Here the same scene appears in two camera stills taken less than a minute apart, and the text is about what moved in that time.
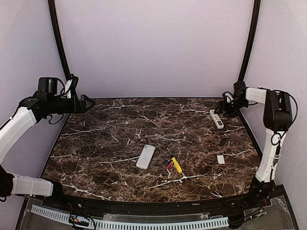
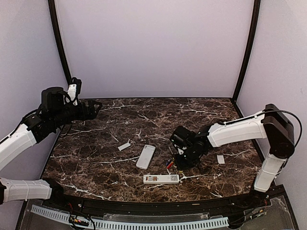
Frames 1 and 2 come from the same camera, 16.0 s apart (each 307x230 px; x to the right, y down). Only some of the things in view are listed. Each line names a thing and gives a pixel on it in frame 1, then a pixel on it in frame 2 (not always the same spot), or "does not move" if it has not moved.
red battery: (170, 165) does not move
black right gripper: (220, 105) -> (181, 166)
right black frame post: (255, 20) does not move
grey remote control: (144, 160) does not move
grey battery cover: (220, 159) does not move
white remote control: (217, 119) -> (162, 178)
